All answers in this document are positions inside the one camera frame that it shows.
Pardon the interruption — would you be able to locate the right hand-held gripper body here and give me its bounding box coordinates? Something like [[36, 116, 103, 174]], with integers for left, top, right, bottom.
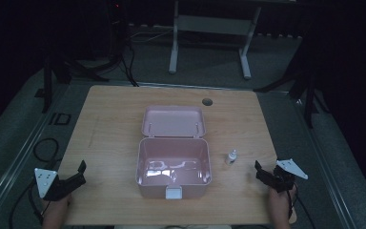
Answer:
[[266, 158, 309, 194]]

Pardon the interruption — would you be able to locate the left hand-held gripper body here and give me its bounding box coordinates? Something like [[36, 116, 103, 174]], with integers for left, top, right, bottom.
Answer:
[[33, 167, 78, 202]]

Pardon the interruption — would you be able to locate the person's left hand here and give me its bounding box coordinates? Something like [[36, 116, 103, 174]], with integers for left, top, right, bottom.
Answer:
[[42, 193, 73, 220]]

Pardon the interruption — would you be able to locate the person's right hand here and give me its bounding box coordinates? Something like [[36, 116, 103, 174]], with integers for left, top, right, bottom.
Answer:
[[268, 183, 298, 220]]

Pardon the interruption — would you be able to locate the small white bottle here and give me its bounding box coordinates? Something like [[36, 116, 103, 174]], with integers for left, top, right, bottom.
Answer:
[[224, 149, 238, 167]]

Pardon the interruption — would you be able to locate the pink storage box with lid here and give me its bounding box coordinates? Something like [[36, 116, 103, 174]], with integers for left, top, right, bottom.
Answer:
[[134, 105, 213, 201]]

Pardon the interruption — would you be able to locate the black tripod stand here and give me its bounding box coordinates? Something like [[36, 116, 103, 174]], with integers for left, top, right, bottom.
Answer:
[[253, 47, 330, 130], [34, 52, 123, 114]]

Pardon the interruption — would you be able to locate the white metal stand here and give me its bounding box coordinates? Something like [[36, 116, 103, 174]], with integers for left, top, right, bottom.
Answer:
[[168, 0, 263, 80]]

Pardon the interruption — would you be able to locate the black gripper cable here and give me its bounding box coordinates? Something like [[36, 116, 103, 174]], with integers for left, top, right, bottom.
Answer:
[[286, 182, 316, 229], [9, 179, 51, 229]]

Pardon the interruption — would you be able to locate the black floor cable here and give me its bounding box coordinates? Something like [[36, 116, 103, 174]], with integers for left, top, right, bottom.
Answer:
[[119, 41, 140, 88]]

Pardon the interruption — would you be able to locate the white floor cable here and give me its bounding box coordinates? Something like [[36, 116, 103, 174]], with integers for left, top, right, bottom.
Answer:
[[129, 27, 174, 45]]

